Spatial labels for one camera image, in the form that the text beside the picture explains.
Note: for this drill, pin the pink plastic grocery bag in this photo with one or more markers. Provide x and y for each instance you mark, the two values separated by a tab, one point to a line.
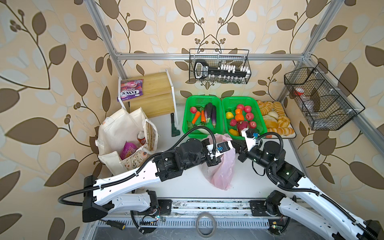
220	176

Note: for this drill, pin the white wooden shelf rack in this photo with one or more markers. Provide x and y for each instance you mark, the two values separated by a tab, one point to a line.
158	97

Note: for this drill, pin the yellow lemon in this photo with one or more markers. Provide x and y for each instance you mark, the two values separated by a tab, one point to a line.
229	115

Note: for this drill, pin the black yellow screwdriver left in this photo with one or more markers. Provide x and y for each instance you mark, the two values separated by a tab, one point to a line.
115	224

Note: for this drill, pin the black wire basket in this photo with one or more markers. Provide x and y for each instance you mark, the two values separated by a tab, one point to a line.
221	66
326	103

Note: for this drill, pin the left green vegetable basket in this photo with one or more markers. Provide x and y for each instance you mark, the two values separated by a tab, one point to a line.
199	102

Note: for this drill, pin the cream canvas tote bag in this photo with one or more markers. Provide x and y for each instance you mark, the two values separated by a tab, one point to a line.
125	140

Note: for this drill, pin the right black wire basket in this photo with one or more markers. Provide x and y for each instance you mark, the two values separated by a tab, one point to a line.
326	103

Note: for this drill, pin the orange fruit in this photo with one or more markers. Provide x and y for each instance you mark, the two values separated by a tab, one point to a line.
239	117

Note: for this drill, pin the bread tray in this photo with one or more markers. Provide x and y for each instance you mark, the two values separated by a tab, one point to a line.
275	119

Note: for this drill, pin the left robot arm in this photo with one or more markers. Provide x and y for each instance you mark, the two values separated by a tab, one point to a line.
99	197

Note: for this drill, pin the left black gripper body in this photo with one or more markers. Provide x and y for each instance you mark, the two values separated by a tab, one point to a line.
202	156

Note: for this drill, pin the right green fruit basket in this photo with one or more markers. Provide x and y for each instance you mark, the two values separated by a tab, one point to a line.
251	113

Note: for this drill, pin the pink dragon fruit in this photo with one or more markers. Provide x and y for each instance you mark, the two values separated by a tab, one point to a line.
242	125

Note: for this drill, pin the yellow pear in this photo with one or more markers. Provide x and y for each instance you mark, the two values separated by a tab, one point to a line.
234	132

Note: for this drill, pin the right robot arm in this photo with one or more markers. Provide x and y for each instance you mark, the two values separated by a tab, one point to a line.
297	197

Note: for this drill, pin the grey tape roll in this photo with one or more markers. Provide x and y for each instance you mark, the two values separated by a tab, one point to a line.
206	220

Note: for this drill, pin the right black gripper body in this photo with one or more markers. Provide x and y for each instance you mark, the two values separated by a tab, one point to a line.
255	154

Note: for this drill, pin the back black wire basket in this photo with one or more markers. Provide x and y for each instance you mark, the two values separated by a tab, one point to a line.
221	66

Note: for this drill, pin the magenta snack bag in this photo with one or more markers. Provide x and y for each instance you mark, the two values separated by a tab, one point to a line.
128	150

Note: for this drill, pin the orange carrot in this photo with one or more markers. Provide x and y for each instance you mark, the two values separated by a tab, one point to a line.
196	117

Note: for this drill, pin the purple Fox's candy bag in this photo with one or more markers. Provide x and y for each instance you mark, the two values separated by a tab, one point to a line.
131	89

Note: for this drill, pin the purple eggplant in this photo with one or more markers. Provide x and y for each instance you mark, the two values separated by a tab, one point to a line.
214	116

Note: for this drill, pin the dark green clamp stand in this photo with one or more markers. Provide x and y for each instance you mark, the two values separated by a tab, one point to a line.
174	131

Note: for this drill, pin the red soda can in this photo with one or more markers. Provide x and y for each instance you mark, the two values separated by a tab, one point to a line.
141	138

